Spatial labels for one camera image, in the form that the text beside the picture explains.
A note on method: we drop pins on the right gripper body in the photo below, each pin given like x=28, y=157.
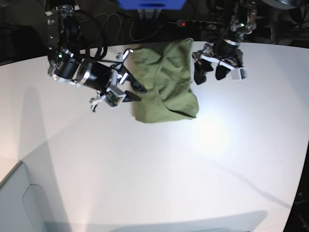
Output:
x=101, y=77

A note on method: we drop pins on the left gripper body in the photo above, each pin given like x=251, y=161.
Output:
x=224, y=52

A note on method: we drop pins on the green T-shirt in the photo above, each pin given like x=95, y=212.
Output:
x=164, y=69

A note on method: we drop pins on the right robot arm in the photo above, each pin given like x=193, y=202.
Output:
x=68, y=65

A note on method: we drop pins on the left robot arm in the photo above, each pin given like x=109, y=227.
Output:
x=238, y=21

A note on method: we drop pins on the black power strip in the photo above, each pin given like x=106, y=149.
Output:
x=198, y=24

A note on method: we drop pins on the blue box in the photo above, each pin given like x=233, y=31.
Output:
x=152, y=4

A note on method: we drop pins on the grey cabinet corner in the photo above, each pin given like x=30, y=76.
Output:
x=19, y=208

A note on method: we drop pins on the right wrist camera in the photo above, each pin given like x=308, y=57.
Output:
x=114, y=96

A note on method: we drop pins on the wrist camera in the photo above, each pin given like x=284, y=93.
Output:
x=114, y=96
x=239, y=74

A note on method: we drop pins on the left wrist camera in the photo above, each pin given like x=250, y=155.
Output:
x=239, y=74

